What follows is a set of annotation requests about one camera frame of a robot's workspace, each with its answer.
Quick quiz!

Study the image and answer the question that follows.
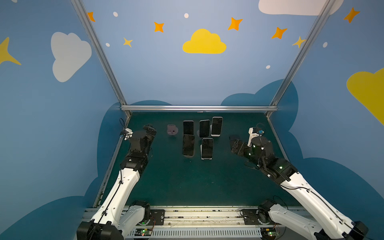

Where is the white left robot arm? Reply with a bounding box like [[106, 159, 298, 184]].
[[76, 124, 157, 240]]

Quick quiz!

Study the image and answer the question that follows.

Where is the metal base rail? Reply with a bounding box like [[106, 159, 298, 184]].
[[73, 205, 334, 240]]

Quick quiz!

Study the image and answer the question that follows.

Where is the aluminium left frame post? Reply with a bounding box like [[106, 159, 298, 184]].
[[71, 0, 127, 106]]

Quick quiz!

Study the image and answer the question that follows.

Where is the aluminium back frame rail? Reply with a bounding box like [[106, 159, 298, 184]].
[[121, 105, 278, 112]]

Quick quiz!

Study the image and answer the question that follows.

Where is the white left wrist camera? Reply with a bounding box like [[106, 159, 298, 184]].
[[123, 128, 133, 141]]

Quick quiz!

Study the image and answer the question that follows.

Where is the purple phone stand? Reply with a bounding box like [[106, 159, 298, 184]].
[[167, 125, 179, 136]]

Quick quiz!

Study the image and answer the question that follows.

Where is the aluminium right frame post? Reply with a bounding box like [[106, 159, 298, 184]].
[[266, 0, 337, 119]]

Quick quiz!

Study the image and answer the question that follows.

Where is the aluminium frame post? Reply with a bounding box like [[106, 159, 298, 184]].
[[266, 0, 337, 119], [71, 0, 127, 106]]

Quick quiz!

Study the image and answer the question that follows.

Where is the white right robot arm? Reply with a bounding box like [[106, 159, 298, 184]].
[[230, 136, 369, 240]]

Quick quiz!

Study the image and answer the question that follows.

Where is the white-framed phone back right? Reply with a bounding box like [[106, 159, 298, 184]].
[[211, 117, 223, 137]]

